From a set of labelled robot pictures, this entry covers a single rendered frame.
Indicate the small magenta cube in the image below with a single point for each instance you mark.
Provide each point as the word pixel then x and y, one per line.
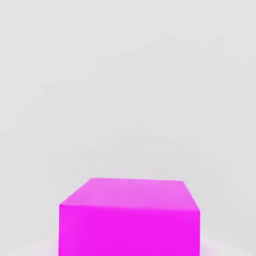
pixel 129 228

